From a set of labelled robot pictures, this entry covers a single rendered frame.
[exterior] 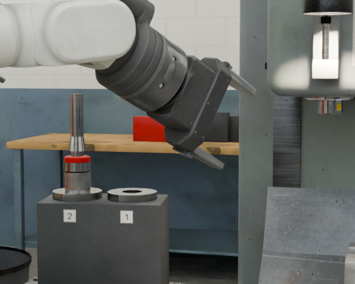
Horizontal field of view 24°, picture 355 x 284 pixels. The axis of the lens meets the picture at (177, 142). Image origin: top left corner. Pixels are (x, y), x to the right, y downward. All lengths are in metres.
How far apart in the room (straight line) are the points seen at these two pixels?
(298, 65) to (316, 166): 0.51
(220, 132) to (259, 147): 3.40
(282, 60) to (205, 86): 0.36
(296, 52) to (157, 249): 0.41
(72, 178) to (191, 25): 4.37
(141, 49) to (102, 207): 0.56
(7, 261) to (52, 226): 1.98
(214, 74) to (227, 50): 4.72
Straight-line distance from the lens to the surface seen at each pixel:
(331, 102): 1.40
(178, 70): 0.95
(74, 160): 1.46
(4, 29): 0.84
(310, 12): 1.20
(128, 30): 0.89
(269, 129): 1.81
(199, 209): 5.84
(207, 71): 1.00
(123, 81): 0.92
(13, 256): 3.40
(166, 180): 5.87
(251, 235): 1.85
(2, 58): 0.85
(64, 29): 0.85
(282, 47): 1.34
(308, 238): 1.78
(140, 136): 5.29
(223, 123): 5.20
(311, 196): 1.80
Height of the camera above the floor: 1.36
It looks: 5 degrees down
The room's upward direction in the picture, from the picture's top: straight up
